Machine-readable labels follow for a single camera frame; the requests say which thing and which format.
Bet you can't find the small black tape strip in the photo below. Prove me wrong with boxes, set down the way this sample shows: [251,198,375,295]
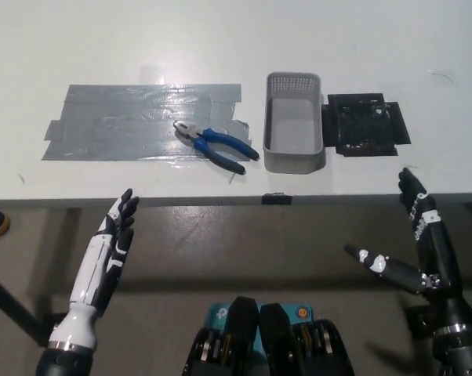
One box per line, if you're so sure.
[261,192,292,206]

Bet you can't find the grey duct tape patch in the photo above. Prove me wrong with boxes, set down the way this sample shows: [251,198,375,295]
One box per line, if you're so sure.
[41,82,252,162]

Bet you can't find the grey plastic basket container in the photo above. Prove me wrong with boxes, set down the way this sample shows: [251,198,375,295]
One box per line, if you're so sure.
[261,71,325,174]

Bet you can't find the teal cardboard box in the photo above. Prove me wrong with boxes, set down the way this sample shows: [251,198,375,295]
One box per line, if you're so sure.
[208,301,314,353]

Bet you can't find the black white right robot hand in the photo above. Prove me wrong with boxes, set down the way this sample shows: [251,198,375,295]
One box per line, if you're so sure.
[343,167,472,338]

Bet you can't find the black metal table leg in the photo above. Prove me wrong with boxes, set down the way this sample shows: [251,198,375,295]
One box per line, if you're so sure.
[0,268,49,348]

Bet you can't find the blue handled pliers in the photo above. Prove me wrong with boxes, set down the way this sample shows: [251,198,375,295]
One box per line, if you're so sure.
[172,121,260,176]

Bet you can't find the thin curved wire scrap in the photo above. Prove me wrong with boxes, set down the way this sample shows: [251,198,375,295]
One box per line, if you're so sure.
[430,69,455,85]

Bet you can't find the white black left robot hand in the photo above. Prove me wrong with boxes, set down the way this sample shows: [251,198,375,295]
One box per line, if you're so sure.
[49,188,140,348]

